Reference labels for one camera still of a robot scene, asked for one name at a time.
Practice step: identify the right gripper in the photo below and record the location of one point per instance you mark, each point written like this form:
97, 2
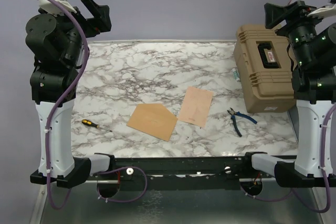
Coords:
275, 14

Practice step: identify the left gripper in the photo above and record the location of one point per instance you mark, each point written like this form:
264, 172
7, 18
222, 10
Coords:
96, 11

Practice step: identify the white green glue stick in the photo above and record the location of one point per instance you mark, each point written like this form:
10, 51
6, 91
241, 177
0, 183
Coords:
236, 74

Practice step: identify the brown paper envelope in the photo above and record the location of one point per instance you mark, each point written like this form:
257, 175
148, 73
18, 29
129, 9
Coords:
153, 119

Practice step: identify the pale paper letter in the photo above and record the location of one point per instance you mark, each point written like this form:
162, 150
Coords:
195, 106

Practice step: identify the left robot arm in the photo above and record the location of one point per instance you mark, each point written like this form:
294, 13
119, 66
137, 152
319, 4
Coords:
56, 42

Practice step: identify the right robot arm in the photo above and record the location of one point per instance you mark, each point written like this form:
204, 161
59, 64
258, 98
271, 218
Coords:
313, 82

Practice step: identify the tan plastic tool case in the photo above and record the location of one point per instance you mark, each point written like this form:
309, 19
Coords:
264, 62

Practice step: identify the yellow black screwdriver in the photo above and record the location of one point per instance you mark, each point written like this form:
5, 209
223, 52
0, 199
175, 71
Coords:
91, 124

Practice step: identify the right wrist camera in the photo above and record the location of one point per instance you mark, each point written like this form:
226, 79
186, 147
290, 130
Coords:
325, 11

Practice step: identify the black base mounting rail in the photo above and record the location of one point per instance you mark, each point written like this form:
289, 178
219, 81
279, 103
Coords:
185, 173

